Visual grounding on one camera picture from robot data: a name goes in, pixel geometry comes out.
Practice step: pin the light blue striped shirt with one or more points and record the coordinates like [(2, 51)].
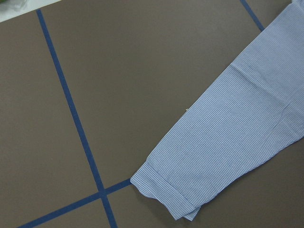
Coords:
[(252, 111)]

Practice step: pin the brown paper table cover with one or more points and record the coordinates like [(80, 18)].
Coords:
[(89, 87)]

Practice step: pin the clear plastic bag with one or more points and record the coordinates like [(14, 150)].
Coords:
[(14, 5)]

